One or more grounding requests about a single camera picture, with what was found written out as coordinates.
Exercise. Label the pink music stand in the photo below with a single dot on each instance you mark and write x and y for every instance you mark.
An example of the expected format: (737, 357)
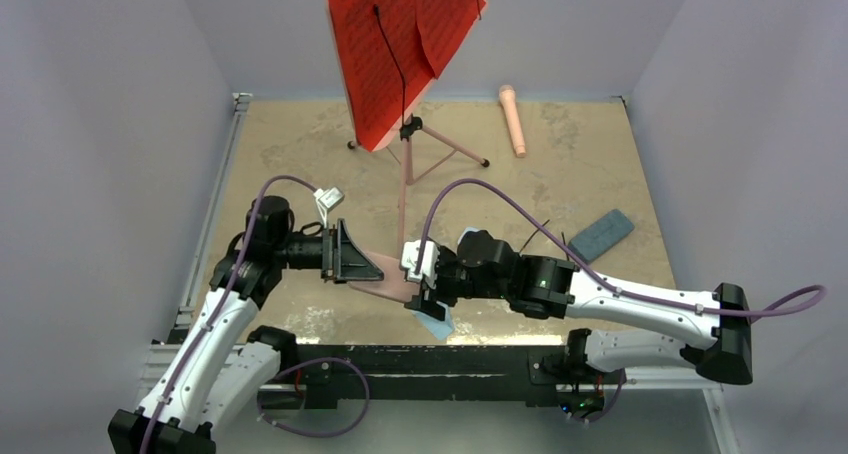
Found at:
(392, 189)

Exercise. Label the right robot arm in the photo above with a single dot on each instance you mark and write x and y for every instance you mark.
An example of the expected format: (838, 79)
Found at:
(702, 330)

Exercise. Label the pink toy microphone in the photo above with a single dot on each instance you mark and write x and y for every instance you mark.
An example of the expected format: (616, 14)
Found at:
(507, 97)

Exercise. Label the aluminium frame rail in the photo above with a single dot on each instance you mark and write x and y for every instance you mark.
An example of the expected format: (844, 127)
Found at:
(223, 154)

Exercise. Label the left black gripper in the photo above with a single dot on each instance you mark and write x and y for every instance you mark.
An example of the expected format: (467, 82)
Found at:
(341, 260)

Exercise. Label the blue glasses case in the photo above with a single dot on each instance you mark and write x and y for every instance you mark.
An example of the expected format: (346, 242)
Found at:
(598, 238)

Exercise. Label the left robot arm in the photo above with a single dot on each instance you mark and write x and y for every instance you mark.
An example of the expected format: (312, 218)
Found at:
(211, 377)

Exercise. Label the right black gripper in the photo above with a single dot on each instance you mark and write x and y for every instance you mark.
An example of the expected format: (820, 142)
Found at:
(429, 306)

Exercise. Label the pink glasses case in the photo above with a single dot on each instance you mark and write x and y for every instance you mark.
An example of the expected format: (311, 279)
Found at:
(393, 286)

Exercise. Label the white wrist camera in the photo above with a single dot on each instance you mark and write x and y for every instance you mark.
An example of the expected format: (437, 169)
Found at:
(418, 262)
(326, 200)

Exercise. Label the light blue cleaning cloth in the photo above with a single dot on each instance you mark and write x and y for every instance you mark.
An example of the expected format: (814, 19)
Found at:
(441, 330)

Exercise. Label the black sunglasses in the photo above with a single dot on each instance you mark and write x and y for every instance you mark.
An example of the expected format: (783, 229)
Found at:
(540, 244)

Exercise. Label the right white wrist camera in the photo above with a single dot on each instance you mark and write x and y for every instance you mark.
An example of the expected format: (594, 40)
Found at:
(418, 262)

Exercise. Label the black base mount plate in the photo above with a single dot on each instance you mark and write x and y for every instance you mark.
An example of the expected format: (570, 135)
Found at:
(534, 375)

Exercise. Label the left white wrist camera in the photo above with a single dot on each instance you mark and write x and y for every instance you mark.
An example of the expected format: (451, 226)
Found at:
(326, 200)

